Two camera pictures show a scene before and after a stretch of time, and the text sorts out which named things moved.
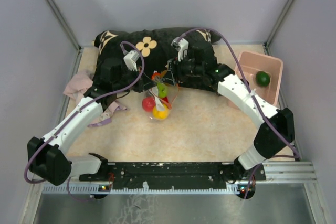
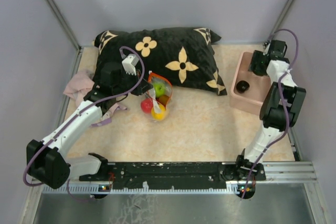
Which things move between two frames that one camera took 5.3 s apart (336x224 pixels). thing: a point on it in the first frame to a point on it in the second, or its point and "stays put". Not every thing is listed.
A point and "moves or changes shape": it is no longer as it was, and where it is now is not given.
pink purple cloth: (75, 87) stays put
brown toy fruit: (164, 72) to (163, 99)
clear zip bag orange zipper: (158, 102) moves or changes shape
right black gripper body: (185, 68) to (258, 56)
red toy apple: (148, 104) stays put
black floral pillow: (154, 49) stays put
